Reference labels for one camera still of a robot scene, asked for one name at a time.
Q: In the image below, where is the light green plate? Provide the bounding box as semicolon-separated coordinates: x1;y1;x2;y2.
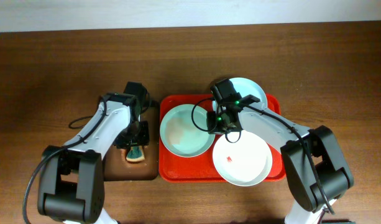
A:
160;104;215;157

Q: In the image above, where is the white plate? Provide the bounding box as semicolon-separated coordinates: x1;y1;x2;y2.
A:
213;131;273;187

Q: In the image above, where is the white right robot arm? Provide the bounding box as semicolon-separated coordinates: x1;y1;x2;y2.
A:
206;99;354;223

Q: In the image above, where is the black shallow sponge tray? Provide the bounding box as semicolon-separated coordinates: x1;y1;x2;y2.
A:
103;106;160;181

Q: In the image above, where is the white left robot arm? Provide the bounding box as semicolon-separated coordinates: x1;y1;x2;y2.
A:
35;91;149;223

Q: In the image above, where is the green and yellow sponge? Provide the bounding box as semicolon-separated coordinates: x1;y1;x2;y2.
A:
126;146;145;163

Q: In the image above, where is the light blue plate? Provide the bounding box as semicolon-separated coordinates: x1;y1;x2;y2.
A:
210;77;268;110

